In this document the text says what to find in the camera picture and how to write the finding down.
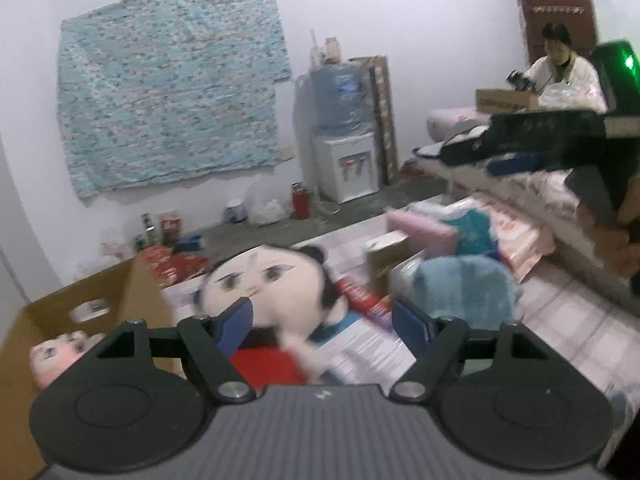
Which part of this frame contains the gold tissue box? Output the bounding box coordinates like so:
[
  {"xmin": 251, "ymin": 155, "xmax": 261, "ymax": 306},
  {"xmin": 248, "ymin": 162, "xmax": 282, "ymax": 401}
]
[{"xmin": 364, "ymin": 232, "xmax": 411, "ymax": 296}]

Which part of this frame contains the tall brown carton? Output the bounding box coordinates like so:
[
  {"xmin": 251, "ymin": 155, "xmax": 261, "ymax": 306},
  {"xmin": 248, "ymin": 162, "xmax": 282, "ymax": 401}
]
[{"xmin": 350, "ymin": 55, "xmax": 401, "ymax": 186}]

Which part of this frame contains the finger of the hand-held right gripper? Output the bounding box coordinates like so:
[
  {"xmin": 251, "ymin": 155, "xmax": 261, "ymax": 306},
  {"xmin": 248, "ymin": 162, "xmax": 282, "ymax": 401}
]
[
  {"xmin": 439, "ymin": 110, "xmax": 608, "ymax": 168},
  {"xmin": 486, "ymin": 154, "xmax": 571, "ymax": 177}
]

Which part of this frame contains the blue fluffy towel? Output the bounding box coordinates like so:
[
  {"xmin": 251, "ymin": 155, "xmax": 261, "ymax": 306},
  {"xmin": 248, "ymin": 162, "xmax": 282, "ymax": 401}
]
[{"xmin": 400, "ymin": 255, "xmax": 521, "ymax": 331}]

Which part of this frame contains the white water dispenser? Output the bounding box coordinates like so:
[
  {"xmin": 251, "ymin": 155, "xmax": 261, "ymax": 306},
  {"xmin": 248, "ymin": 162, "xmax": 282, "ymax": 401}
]
[{"xmin": 312, "ymin": 132, "xmax": 381, "ymax": 204}]

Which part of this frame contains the pink floral quilt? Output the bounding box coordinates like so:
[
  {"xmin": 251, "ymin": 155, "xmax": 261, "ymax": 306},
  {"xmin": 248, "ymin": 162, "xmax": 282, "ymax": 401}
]
[{"xmin": 450, "ymin": 170, "xmax": 601, "ymax": 241}]

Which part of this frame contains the big-head black-haired doll plush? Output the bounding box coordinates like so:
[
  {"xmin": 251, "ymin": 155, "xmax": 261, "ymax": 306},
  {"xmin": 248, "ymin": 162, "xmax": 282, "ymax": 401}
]
[{"xmin": 192, "ymin": 244, "xmax": 351, "ymax": 386}]

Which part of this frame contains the white printed flat pack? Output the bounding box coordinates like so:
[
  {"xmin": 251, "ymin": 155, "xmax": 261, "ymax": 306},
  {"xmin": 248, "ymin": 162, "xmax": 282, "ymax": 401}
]
[{"xmin": 310, "ymin": 310, "xmax": 416, "ymax": 386}]

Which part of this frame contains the brown cardboard box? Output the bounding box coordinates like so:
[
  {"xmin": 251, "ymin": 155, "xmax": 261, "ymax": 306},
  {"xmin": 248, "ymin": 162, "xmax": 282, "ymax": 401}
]
[{"xmin": 0, "ymin": 255, "xmax": 186, "ymax": 480}]

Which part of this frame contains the blue water jug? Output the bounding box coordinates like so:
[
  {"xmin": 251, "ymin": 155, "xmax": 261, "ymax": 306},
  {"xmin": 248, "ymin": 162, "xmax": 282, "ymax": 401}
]
[{"xmin": 309, "ymin": 62, "xmax": 365, "ymax": 136}]

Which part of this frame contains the long brown carton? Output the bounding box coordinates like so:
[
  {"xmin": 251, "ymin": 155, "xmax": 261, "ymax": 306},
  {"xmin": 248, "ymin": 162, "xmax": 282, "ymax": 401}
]
[{"xmin": 475, "ymin": 87, "xmax": 543, "ymax": 113}]

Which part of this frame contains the pink white pillow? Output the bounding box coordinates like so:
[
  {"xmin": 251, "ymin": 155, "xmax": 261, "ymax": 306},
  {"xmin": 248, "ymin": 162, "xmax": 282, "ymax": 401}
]
[{"xmin": 427, "ymin": 107, "xmax": 493, "ymax": 143}]

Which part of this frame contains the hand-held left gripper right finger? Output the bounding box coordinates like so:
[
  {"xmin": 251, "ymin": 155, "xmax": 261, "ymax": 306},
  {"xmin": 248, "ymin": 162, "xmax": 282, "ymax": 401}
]
[{"xmin": 391, "ymin": 299, "xmax": 551, "ymax": 406}]

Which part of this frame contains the white red plastic bag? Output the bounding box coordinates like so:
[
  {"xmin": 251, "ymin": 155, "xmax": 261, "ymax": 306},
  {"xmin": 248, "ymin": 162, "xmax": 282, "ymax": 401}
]
[{"xmin": 102, "ymin": 230, "xmax": 136, "ymax": 261}]

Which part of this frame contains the person's right hand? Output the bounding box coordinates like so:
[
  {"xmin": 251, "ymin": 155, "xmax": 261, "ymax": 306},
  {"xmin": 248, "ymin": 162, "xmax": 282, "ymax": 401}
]
[{"xmin": 577, "ymin": 185, "xmax": 640, "ymax": 278}]

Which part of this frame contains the red drink carton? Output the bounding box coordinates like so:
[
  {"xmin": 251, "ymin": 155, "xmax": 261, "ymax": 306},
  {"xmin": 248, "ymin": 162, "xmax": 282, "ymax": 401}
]
[{"xmin": 160, "ymin": 210, "xmax": 182, "ymax": 246}]

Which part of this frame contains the clear plastic bottle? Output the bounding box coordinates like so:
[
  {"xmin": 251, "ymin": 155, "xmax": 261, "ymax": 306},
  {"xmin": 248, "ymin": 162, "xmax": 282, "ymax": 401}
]
[{"xmin": 320, "ymin": 36, "xmax": 345, "ymax": 65}]

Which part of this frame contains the floral teal wall cloth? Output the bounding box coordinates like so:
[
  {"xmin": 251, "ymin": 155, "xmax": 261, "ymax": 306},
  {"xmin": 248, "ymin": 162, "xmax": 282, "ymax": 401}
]
[{"xmin": 56, "ymin": 0, "xmax": 292, "ymax": 201}]

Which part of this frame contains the pink white wet wipes pack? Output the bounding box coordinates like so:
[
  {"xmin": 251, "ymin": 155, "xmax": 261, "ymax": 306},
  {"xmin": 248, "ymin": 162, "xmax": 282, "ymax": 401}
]
[{"xmin": 480, "ymin": 200, "xmax": 556, "ymax": 281}]

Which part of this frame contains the pink soft packet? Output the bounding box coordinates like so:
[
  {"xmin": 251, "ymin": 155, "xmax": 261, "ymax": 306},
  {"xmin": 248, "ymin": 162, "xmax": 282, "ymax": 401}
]
[{"xmin": 387, "ymin": 210, "xmax": 458, "ymax": 256}]

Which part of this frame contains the pink round plush toy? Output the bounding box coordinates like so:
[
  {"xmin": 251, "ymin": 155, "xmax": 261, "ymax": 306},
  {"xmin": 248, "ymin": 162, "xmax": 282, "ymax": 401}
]
[{"xmin": 29, "ymin": 331, "xmax": 106, "ymax": 388}]

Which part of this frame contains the teal soft packet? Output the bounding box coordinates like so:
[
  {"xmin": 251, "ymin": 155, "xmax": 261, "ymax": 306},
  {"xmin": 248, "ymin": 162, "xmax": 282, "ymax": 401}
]
[{"xmin": 442, "ymin": 210, "xmax": 501, "ymax": 261}]

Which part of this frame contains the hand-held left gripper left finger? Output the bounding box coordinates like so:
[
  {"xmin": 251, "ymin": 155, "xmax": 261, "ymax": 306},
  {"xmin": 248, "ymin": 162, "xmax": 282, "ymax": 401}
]
[{"xmin": 95, "ymin": 296, "xmax": 257, "ymax": 406}]

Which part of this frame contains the white cable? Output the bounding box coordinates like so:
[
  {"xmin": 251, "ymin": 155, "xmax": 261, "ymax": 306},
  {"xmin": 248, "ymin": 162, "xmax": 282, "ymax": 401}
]
[{"xmin": 312, "ymin": 180, "xmax": 343, "ymax": 216}]

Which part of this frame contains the black device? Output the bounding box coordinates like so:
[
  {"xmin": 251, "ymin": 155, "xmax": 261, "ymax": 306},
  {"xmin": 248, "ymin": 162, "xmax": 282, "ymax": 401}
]
[{"xmin": 506, "ymin": 71, "xmax": 538, "ymax": 92}]

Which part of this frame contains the red thermos bottle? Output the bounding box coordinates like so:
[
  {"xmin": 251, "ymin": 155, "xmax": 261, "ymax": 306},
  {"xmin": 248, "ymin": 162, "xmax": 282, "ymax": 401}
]
[{"xmin": 291, "ymin": 182, "xmax": 310, "ymax": 220}]

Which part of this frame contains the clear plastic bag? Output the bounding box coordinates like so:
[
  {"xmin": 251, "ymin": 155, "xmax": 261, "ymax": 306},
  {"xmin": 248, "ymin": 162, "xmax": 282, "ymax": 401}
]
[{"xmin": 540, "ymin": 82, "xmax": 606, "ymax": 111}]

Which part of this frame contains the red flat packet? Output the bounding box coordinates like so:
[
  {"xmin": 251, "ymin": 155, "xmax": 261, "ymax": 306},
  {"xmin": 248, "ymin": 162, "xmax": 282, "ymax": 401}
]
[{"xmin": 335, "ymin": 277, "xmax": 393, "ymax": 331}]

